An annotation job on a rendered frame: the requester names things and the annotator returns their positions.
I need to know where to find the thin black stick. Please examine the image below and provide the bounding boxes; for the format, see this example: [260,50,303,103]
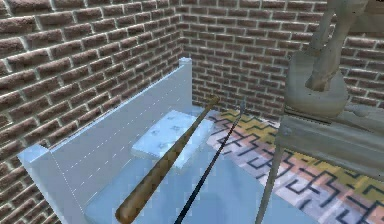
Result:
[173,99,248,224]

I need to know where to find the pale grey statue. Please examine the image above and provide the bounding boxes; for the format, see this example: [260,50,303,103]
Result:
[284,0,384,119]

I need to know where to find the brown wooden baseball bat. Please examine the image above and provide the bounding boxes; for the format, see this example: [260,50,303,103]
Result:
[114,94,221,224]

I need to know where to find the pale blue pillow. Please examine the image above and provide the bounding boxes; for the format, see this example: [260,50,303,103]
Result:
[131,109,214,170]

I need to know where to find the patterned colourful blanket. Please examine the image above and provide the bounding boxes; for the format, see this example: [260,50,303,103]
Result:
[205,109,384,224]

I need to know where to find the pale grey table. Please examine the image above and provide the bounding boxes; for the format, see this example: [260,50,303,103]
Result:
[254,103,384,224]

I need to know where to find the white bed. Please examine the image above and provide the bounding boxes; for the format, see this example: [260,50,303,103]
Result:
[18,57,384,224]

